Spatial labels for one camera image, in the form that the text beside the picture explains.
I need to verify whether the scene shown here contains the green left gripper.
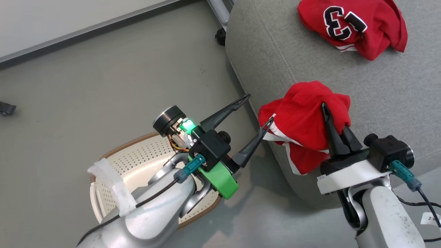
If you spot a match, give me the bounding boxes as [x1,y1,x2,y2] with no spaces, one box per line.
[153,94,275,200]

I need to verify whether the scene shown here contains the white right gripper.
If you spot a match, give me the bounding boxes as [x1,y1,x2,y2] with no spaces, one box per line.
[317,102,392,196]

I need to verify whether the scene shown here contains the red white-trimmed shorts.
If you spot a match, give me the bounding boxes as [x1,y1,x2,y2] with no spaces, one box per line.
[258,81,351,176]

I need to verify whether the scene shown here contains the red numbered jersey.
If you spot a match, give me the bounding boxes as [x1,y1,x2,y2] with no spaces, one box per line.
[297,0,408,61]

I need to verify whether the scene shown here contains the perforated plastic laundry basket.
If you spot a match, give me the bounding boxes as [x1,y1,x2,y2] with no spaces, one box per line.
[90,132,223,230]

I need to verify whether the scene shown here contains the grey fabric sofa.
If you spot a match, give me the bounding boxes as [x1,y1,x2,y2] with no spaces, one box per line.
[225,0,441,209]

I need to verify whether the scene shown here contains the white paper label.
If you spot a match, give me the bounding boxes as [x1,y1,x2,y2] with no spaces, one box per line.
[421,211,441,226]

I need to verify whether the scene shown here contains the white tape strip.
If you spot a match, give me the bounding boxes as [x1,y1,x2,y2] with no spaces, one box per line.
[87,158,137,217]

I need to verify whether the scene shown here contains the grey metal leg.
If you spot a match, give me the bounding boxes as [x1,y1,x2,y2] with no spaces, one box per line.
[207,0,235,31]

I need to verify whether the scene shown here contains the small black floor object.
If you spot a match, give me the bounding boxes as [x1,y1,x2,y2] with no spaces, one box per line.
[0,101,17,116]

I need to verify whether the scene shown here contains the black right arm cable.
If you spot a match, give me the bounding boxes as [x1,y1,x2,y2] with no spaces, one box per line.
[389,160,441,241]

